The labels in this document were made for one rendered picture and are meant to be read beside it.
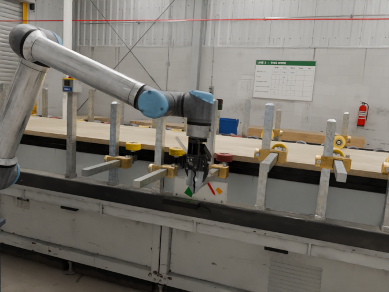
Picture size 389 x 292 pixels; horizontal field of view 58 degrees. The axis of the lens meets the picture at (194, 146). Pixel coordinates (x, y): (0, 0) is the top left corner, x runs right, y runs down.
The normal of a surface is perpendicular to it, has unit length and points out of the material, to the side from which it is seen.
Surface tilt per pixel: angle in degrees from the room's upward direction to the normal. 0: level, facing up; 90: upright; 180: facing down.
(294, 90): 90
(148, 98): 91
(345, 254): 90
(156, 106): 91
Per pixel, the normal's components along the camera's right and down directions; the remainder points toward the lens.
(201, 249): -0.33, 0.12
